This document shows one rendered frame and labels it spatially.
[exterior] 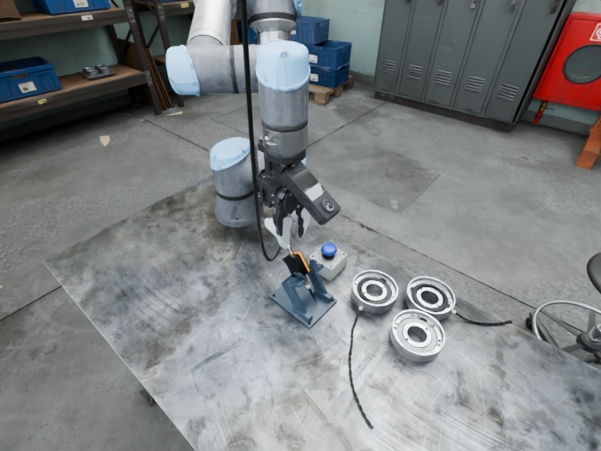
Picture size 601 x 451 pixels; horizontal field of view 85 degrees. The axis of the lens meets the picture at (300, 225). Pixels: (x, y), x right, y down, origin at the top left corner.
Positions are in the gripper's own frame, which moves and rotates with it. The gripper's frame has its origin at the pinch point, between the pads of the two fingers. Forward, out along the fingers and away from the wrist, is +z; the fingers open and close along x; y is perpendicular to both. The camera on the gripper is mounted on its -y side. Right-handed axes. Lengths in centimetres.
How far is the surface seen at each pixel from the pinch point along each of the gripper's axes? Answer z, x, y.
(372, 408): 18.0, 9.2, -27.8
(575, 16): 0, -362, 15
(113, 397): 98, 46, 62
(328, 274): 15.8, -8.7, -3.0
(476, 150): 98, -277, 32
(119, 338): 18.3, 34.0, 19.9
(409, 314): 15.1, -11.2, -23.4
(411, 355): 15.1, -3.0, -28.4
